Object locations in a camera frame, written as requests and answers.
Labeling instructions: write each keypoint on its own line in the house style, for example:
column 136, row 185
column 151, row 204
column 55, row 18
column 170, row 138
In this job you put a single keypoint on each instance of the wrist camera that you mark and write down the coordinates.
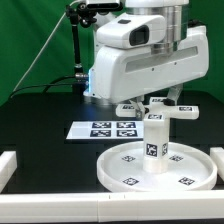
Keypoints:
column 129, row 31

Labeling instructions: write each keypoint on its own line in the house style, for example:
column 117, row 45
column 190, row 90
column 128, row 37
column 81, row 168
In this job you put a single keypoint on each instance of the white round table top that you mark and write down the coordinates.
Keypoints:
column 126, row 168

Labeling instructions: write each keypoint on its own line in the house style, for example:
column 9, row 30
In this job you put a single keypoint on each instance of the white fiducial marker sheet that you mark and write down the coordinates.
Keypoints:
column 105, row 130

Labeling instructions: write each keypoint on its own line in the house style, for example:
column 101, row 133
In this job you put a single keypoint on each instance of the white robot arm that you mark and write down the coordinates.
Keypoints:
column 150, row 47

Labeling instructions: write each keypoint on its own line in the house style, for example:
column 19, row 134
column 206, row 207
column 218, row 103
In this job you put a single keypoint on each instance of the black camera stand pole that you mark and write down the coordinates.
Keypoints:
column 80, row 85

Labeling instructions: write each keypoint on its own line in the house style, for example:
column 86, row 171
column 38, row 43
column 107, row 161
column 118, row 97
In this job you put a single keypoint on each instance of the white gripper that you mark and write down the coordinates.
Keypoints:
column 118, row 75

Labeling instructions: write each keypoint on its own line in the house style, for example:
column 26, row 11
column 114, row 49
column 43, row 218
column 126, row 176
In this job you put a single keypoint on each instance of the white cross-shaped table base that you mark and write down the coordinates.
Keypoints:
column 158, row 109

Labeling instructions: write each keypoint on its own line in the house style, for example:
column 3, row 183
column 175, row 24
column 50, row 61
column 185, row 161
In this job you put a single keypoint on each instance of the overhead camera on stand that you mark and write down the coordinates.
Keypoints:
column 100, row 6

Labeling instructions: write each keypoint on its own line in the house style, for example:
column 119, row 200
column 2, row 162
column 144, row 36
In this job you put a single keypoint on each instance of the white left border rail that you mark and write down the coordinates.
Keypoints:
column 8, row 165

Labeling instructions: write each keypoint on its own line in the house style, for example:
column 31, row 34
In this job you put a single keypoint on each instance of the white front border rail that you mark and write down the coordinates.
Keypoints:
column 106, row 207

